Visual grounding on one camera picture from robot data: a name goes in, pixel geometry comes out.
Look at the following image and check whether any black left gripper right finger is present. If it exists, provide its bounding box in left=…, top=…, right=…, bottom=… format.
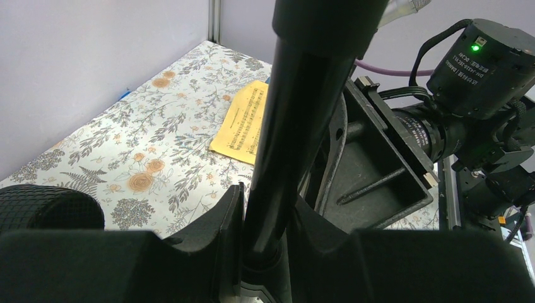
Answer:
left=290, top=200, right=534, bottom=302

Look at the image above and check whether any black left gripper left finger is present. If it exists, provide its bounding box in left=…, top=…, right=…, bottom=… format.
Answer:
left=1, top=184, right=244, bottom=302

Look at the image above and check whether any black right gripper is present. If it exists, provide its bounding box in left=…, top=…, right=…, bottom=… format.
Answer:
left=313, top=76, right=467, bottom=232

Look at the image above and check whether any yellow sheet music page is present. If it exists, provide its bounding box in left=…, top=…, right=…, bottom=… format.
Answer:
left=209, top=81, right=268, bottom=165

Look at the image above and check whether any black tripod music stand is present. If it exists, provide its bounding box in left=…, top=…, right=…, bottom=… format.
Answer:
left=242, top=1, right=387, bottom=302

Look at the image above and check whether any black left microphone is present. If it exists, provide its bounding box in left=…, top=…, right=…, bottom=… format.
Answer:
left=1, top=184, right=105, bottom=234

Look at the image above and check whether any floral patterned table cloth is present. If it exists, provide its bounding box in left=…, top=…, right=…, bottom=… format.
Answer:
left=0, top=40, right=440, bottom=241

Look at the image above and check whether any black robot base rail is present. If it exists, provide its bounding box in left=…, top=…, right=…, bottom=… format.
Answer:
left=438, top=155, right=535, bottom=285

